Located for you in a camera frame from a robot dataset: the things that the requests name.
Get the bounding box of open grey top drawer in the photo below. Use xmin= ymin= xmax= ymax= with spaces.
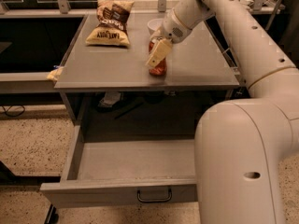
xmin=40 ymin=126 xmax=197 ymax=208

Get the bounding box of white ceramic bowl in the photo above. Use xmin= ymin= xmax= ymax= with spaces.
xmin=148 ymin=19 xmax=163 ymax=35

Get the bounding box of yellow brown chip bag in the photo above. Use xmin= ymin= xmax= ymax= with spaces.
xmin=86 ymin=0 xmax=134 ymax=47

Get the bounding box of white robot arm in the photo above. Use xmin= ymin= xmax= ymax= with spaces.
xmin=148 ymin=0 xmax=299 ymax=224

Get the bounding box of black cable loop left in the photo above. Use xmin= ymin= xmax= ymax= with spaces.
xmin=0 ymin=105 xmax=26 ymax=118

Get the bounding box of grey metal rail frame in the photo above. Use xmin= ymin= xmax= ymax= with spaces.
xmin=1 ymin=0 xmax=292 ymax=93

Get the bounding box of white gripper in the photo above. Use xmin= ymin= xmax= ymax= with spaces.
xmin=146 ymin=9 xmax=192 ymax=68

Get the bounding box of white power strip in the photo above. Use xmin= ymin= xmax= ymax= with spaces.
xmin=240 ymin=0 xmax=252 ymax=6

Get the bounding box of black drawer handle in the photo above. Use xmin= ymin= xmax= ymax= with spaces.
xmin=136 ymin=188 xmax=173 ymax=203

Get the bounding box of grey cabinet with top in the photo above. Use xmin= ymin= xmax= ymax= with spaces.
xmin=55 ymin=11 xmax=239 ymax=123

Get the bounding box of red coke can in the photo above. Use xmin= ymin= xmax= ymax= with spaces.
xmin=149 ymin=38 xmax=167 ymax=77

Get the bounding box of yellow tape tag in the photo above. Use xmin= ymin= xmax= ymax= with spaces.
xmin=47 ymin=66 xmax=64 ymax=81

